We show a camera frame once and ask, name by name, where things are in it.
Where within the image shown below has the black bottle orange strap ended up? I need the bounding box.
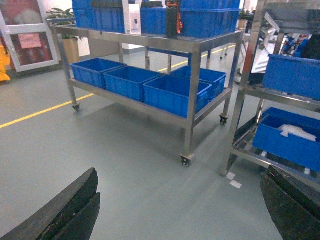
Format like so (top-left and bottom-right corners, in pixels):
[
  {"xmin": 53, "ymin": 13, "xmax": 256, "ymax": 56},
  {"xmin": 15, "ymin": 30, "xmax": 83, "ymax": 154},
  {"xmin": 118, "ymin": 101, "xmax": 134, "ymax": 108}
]
[{"xmin": 164, "ymin": 0, "xmax": 185, "ymax": 40}]

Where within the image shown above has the stainless steel wheeled cart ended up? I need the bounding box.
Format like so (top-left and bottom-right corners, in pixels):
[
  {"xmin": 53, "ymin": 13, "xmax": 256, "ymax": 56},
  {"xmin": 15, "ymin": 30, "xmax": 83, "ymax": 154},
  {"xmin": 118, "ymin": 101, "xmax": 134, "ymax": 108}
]
[{"xmin": 53, "ymin": 25, "xmax": 244, "ymax": 167}]

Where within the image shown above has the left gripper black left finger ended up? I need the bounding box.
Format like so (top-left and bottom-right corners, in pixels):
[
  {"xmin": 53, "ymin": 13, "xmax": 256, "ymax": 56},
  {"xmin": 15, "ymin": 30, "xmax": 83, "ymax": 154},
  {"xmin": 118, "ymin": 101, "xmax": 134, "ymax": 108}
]
[{"xmin": 1, "ymin": 167, "xmax": 101, "ymax": 240}]

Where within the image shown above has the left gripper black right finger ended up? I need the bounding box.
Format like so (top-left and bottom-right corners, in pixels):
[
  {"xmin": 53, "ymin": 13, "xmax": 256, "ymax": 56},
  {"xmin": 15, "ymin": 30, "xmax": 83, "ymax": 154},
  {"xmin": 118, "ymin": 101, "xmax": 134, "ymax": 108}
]
[{"xmin": 260, "ymin": 165, "xmax": 320, "ymax": 240}]

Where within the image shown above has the stainless steel shelf rack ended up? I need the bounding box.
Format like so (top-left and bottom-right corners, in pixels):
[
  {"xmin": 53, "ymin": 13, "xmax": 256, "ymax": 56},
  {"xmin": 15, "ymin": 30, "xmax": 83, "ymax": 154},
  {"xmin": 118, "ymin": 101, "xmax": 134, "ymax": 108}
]
[{"xmin": 220, "ymin": 0, "xmax": 320, "ymax": 189}]

